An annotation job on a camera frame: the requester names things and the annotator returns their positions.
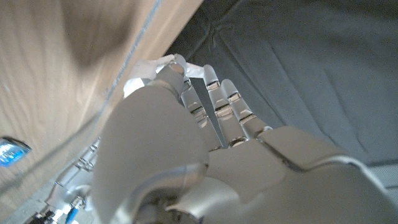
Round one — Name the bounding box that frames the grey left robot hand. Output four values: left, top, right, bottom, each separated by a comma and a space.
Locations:
92, 54, 398, 224

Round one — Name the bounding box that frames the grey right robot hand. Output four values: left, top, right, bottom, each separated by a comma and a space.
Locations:
46, 138, 102, 213

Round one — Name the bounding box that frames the white cloth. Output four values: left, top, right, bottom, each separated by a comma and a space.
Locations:
123, 54, 206, 99

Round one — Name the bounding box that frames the blue toy car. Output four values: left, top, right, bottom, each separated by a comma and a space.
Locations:
0, 136, 32, 168

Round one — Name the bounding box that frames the black backdrop curtain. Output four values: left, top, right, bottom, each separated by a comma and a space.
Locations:
164, 0, 398, 166

